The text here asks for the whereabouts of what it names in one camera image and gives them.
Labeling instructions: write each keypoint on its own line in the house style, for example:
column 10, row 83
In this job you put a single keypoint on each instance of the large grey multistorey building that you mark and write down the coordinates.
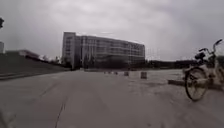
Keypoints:
column 100, row 51

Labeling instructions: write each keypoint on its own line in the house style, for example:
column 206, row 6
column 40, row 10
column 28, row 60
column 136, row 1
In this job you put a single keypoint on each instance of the row of stone bollards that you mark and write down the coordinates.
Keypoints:
column 143, row 74

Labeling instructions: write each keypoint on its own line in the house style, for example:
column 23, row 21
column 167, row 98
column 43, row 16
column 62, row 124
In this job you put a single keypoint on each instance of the grey concrete paved road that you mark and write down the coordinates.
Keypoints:
column 100, row 100

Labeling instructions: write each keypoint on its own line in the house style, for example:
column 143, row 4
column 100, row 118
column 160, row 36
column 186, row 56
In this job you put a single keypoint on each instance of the row of dark trees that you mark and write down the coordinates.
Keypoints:
column 173, row 64

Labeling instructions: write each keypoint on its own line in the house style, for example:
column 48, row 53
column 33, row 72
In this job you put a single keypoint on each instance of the low concrete kerb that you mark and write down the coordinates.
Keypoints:
column 175, row 82

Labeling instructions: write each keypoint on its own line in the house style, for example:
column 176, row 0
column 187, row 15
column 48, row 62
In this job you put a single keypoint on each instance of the yellow bicycle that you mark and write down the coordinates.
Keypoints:
column 200, row 75

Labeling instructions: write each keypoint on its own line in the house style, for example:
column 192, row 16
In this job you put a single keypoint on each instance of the dark grass slope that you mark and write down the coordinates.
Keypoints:
column 23, row 65

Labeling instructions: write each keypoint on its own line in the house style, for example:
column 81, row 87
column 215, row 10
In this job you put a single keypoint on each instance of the low distant building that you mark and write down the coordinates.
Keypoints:
column 23, row 53

